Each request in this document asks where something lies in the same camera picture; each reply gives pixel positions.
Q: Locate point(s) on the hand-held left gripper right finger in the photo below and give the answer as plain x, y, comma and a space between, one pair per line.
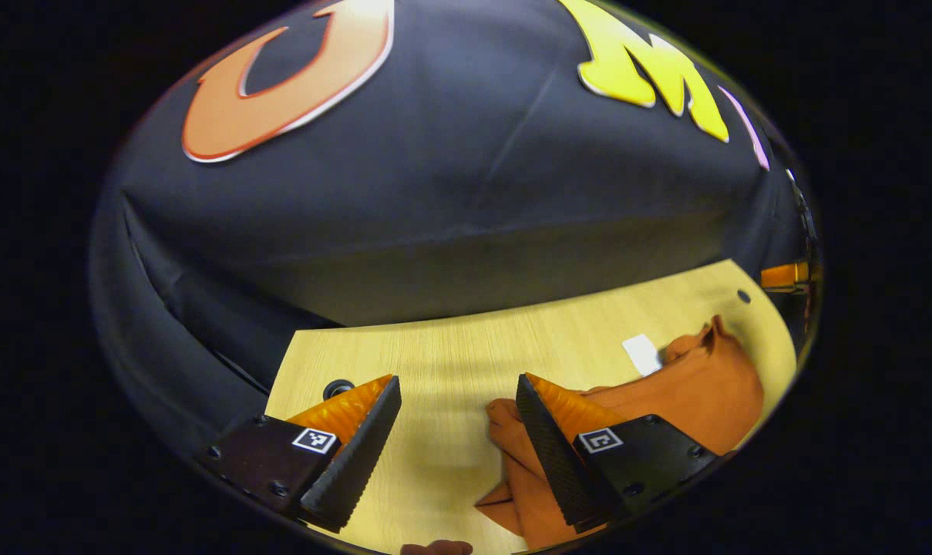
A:
554, 462

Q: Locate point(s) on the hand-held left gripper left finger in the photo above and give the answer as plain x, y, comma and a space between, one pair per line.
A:
354, 462

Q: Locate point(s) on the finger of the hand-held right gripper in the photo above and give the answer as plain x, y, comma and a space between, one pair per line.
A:
782, 276

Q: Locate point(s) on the orange short-sleeved garment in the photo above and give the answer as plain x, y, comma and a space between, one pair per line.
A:
704, 393

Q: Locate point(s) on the black backdrop cloth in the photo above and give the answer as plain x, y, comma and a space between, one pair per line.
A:
435, 216

